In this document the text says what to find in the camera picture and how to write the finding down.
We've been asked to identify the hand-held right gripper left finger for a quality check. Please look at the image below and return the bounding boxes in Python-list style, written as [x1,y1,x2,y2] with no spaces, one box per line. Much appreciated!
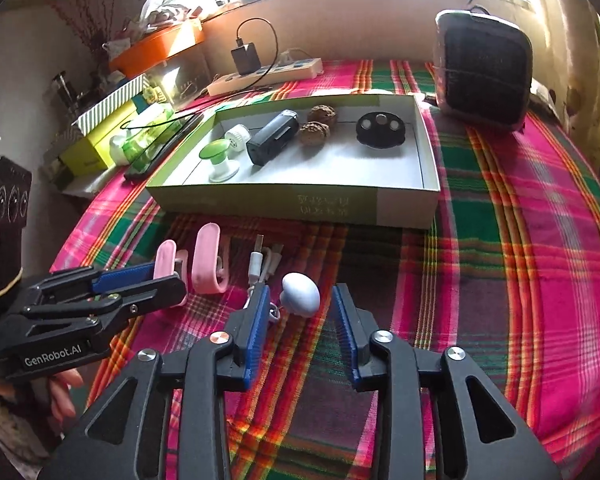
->
[40,285,273,480]

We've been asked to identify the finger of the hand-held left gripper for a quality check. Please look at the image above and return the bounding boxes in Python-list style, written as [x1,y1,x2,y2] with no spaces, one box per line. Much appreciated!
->
[0,275,188,339]
[25,266,157,306]

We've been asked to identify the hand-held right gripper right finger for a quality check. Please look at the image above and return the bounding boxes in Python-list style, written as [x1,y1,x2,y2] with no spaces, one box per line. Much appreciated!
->
[331,282,563,480]

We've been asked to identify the pink plastic clip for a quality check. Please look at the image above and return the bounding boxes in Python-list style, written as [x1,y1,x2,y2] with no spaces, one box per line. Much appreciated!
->
[191,222,231,295]
[152,240,190,311]

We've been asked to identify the white egg-shaped object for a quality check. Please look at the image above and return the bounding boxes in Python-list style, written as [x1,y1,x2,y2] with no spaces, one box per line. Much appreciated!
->
[282,272,321,318]

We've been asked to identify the green cardboard box tray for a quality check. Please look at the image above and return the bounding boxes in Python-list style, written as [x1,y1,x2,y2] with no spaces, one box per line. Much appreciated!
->
[145,92,441,231]

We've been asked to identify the black lighter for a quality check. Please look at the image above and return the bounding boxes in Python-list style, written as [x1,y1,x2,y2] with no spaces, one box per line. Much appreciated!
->
[246,110,300,166]

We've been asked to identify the black round three-hole holder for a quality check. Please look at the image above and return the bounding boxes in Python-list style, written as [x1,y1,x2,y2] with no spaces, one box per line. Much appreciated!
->
[356,111,406,150]

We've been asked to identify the brown walnut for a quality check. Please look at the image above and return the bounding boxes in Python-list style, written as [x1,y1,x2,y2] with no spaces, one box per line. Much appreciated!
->
[307,105,338,125]
[299,121,332,147]

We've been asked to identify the person's left hand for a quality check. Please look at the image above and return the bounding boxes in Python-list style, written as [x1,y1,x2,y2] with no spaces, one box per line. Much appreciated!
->
[0,367,84,433]

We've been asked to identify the white flat box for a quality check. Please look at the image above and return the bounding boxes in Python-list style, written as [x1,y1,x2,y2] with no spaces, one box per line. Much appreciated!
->
[62,167,118,201]

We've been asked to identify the black smartphone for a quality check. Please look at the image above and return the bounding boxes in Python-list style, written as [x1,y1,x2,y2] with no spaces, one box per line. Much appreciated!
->
[124,112,206,182]

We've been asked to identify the yellow-green cardboard box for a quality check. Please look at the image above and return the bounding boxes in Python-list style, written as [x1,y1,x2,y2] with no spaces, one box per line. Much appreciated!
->
[59,97,151,177]

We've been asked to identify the green wet wipes pack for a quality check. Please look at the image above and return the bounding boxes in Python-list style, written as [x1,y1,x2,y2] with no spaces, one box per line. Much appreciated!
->
[109,104,176,166]

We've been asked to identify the glass jar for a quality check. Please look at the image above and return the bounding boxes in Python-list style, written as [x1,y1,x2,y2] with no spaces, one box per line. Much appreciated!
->
[50,72,81,111]

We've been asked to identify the white striped box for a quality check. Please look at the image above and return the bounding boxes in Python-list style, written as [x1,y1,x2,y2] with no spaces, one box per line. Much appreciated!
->
[72,74,151,136]

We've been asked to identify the plaid tablecloth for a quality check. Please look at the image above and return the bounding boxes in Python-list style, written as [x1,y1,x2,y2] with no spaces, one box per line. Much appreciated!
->
[50,57,600,480]

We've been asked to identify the white round bottle cap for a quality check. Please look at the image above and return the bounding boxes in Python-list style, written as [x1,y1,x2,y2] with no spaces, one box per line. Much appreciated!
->
[224,125,251,151]

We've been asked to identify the orange plastic tray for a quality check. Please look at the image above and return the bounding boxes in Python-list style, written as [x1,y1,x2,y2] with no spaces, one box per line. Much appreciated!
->
[109,20,206,80]

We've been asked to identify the dried twig bunch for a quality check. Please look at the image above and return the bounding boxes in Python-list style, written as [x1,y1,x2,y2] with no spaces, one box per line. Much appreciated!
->
[50,0,128,61]

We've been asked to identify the black charger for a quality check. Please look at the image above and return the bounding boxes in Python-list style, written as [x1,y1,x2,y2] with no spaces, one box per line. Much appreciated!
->
[230,42,262,75]

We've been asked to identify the white power strip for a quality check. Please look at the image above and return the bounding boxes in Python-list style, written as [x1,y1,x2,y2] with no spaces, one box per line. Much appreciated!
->
[207,56,325,97]

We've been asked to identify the pale leafy plant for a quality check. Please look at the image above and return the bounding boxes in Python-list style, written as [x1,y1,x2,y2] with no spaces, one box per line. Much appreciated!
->
[130,0,203,31]

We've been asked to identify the white charging cable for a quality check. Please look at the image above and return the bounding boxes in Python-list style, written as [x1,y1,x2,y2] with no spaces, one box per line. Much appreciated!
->
[245,234,285,321]

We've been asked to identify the black charging cable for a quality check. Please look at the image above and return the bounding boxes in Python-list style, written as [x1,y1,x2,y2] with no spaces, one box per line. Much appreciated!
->
[122,17,280,133]

